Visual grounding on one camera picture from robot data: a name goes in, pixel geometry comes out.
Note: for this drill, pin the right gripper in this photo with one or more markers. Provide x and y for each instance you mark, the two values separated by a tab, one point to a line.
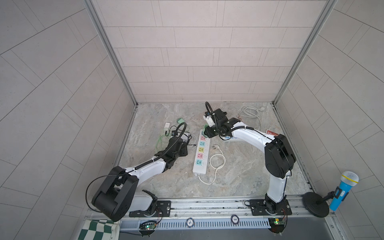
208	133

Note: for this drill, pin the green checkered cloth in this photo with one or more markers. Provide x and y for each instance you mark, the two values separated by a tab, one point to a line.
99	230

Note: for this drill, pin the red card box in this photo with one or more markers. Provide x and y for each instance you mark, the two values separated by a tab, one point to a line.
271	132

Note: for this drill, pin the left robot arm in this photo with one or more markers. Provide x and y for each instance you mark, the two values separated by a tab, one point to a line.
118	195

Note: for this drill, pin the blue toy microphone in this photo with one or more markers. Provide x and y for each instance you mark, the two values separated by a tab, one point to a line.
348	180

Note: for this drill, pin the black round microphone stand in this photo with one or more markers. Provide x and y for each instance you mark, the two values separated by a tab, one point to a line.
316	204

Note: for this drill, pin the green charger plug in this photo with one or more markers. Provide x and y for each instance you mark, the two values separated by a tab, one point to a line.
180	121

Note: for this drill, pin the long multicolour power strip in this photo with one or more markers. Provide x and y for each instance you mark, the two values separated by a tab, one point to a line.
202	154

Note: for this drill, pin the aluminium mounting rail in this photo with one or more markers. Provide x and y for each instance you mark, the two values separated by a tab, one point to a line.
215	208

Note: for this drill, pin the short blue power strip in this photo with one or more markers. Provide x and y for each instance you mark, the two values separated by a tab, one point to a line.
232	139

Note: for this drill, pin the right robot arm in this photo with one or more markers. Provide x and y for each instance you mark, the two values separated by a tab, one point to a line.
279	157

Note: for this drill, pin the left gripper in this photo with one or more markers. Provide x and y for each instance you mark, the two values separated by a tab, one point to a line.
184	149

